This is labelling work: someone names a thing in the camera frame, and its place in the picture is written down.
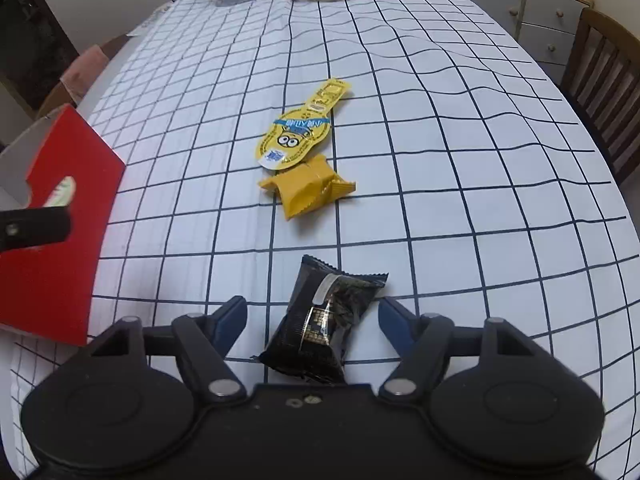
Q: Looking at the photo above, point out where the yellow round long-tab packet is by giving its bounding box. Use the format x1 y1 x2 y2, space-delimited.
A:
255 77 351 170

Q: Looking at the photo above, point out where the pink chair cushion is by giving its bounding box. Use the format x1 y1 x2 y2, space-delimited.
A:
60 44 111 103

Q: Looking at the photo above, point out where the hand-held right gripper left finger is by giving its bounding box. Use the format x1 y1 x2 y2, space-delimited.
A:
87 295 249 402

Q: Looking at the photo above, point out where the green white round packet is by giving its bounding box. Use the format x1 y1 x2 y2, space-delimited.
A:
42 176 77 207

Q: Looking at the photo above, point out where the yellow snack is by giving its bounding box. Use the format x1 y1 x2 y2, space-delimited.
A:
257 155 356 221

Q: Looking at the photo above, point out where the wooden slatted chair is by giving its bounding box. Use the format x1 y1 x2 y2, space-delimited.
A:
560 7 640 186

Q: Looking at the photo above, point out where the red box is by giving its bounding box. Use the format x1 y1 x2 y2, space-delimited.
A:
0 103 127 347

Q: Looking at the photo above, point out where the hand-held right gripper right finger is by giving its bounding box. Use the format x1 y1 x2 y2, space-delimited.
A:
377 296 556 401

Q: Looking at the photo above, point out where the grey wooden-top cabinet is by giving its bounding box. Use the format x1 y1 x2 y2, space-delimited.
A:
430 0 596 81

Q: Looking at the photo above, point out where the black snack packet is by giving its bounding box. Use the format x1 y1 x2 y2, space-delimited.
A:
251 255 390 385

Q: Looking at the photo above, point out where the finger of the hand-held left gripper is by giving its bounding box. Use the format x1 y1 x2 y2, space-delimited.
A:
0 204 72 253

